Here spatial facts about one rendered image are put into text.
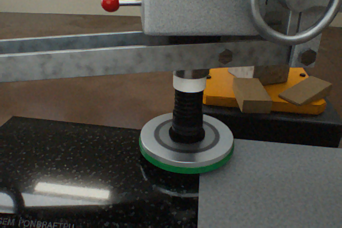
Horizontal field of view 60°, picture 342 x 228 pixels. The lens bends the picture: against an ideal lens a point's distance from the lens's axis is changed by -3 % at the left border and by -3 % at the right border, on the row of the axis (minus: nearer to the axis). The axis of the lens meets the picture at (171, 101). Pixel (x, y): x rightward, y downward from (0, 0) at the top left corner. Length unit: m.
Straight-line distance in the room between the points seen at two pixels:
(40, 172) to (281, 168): 0.53
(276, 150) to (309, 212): 0.20
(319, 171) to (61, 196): 0.55
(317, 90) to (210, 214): 0.80
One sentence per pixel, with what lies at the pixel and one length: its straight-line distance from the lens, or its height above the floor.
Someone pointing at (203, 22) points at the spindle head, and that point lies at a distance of 0.49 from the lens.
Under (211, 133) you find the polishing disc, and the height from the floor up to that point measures 0.89.
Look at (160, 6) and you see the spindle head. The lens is 0.48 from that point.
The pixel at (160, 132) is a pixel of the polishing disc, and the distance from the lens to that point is 0.70.
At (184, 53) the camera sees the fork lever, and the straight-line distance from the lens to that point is 0.55.
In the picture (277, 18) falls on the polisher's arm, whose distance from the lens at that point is 0.74.
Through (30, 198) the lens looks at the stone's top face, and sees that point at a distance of 0.65.
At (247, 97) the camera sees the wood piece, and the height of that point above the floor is 0.83.
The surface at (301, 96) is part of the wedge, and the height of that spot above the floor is 0.80.
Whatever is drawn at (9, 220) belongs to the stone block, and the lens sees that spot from 0.64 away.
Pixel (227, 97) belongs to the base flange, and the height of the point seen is 0.78.
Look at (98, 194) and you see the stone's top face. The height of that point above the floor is 0.85.
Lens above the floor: 1.27
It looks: 27 degrees down
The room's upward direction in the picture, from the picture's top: 1 degrees clockwise
